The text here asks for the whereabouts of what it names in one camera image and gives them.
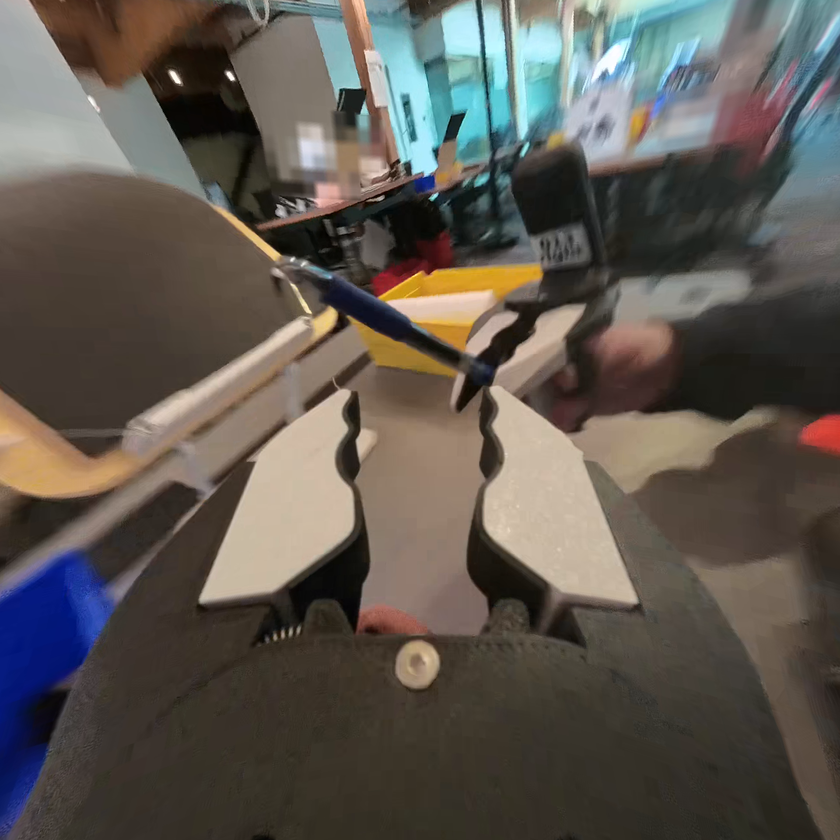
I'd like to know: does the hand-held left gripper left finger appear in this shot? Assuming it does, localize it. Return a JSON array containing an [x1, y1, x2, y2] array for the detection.
[[197, 389, 368, 615]]

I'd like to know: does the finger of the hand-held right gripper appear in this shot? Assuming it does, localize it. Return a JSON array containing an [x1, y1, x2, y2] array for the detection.
[[449, 300, 552, 414], [497, 302, 592, 401]]

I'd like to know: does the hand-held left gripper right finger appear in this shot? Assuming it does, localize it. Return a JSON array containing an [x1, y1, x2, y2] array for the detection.
[[468, 385, 641, 615]]

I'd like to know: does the yellow bin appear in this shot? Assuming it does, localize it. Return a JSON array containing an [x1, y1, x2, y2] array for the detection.
[[352, 263, 546, 379]]

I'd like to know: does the blue ballpoint pen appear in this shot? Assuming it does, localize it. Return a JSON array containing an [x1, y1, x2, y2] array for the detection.
[[276, 256, 500, 391]]

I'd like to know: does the person's left hand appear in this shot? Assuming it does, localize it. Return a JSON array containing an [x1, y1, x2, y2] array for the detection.
[[357, 604, 431, 637]]

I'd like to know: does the white roll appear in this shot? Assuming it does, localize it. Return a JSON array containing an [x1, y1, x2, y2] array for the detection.
[[381, 289, 500, 326]]

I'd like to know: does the white printed box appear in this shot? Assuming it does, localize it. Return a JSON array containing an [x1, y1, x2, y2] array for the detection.
[[565, 86, 634, 165]]

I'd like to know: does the red bin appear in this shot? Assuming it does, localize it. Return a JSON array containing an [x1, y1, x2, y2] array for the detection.
[[371, 230, 458, 296]]

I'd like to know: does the dark wooden desk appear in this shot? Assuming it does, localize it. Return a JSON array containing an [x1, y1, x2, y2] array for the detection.
[[256, 171, 434, 263]]

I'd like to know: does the large blue bin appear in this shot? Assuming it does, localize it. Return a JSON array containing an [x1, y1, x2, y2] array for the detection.
[[0, 549, 116, 840]]

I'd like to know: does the black board with wooden rim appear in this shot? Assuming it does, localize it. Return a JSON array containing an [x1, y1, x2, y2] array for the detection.
[[0, 171, 342, 500]]

